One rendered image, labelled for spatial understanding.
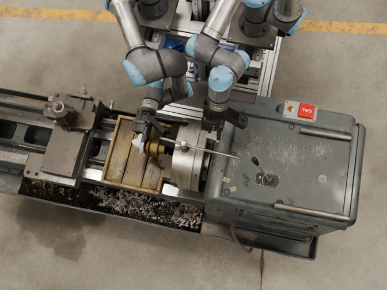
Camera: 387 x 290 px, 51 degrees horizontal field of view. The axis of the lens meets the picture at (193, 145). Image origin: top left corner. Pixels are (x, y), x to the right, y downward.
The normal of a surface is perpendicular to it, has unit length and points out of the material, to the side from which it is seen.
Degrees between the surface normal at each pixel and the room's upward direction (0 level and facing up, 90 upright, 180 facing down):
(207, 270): 0
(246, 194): 0
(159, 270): 0
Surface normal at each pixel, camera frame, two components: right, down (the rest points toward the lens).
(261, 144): -0.05, -0.29
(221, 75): 0.02, -0.58
